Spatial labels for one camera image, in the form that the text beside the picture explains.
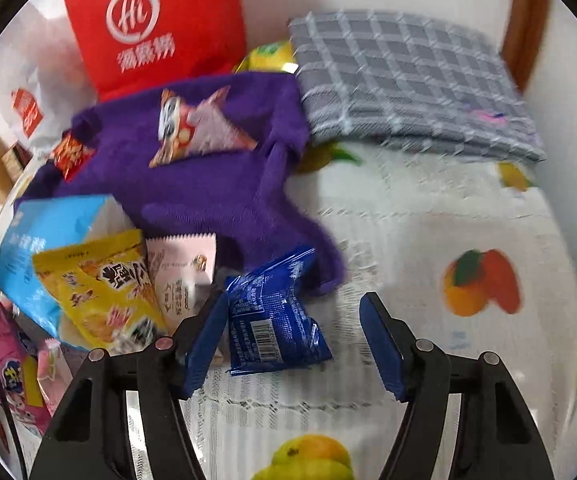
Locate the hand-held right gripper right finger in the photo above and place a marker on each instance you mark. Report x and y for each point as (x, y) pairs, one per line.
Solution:
(383, 345)

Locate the pale pink snack packet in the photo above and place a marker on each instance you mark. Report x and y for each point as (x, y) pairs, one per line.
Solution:
(181, 270)

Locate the white plastic bag red logo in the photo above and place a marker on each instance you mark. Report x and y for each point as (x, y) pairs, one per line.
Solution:
(43, 85)

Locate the red gold snack packet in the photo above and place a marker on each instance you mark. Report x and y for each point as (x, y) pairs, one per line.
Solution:
(71, 155)

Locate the light blue box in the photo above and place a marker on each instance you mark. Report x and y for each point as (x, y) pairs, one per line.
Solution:
(43, 235)

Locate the blue snack packet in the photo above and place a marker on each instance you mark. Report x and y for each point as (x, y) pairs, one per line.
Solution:
(268, 310)

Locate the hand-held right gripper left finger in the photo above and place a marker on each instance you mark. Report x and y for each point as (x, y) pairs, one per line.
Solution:
(206, 345)

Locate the purple cloth bag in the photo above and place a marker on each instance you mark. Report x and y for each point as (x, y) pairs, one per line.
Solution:
(228, 185)

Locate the grey plaid cushion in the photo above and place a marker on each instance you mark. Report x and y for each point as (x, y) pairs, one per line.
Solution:
(408, 80)

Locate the yellow snack packet black print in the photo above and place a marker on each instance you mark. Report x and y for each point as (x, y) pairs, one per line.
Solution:
(103, 290)

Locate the brown wooden frame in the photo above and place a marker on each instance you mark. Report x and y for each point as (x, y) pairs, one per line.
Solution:
(525, 25)

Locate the yellow green snack packet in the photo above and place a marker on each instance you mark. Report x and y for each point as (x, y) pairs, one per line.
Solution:
(268, 57)

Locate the red bag with white logo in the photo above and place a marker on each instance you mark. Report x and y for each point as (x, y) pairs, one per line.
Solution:
(168, 60)

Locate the white red cartoon snack packet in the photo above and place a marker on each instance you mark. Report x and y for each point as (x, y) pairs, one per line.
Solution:
(193, 130)

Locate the bright pink snack packet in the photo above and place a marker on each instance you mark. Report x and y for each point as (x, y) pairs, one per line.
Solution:
(8, 360)

